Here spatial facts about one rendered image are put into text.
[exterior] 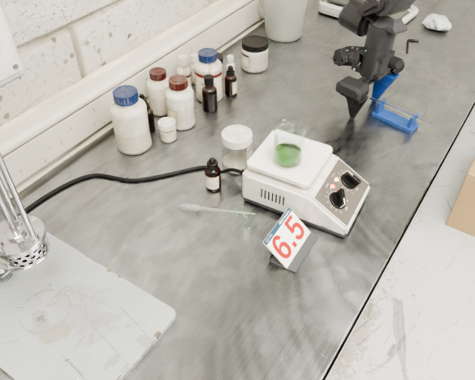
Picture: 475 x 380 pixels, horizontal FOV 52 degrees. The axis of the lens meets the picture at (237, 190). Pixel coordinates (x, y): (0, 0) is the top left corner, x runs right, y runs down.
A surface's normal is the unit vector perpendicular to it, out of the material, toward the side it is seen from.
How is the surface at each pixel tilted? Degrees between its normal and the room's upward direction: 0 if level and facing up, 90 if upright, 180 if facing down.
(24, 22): 90
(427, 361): 0
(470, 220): 90
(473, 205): 90
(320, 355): 0
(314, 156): 0
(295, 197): 90
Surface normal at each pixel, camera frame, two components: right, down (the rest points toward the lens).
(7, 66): 0.84, 0.37
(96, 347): 0.00, -0.73
